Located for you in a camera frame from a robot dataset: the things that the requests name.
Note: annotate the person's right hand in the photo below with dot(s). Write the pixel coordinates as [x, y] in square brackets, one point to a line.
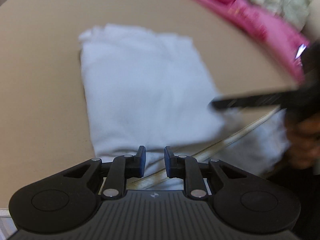
[304, 140]

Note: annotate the white shirt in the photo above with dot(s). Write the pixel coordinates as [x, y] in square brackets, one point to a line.
[150, 89]

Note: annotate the pink quilt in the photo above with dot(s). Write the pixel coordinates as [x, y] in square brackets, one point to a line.
[279, 38]

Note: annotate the beige bed mattress cover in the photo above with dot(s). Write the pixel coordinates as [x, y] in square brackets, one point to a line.
[44, 127]

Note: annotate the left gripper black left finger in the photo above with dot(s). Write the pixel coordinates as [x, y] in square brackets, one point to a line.
[121, 169]

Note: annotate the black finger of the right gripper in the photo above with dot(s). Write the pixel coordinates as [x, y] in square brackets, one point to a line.
[256, 100]

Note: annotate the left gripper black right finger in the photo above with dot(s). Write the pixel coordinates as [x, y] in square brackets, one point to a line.
[186, 168]

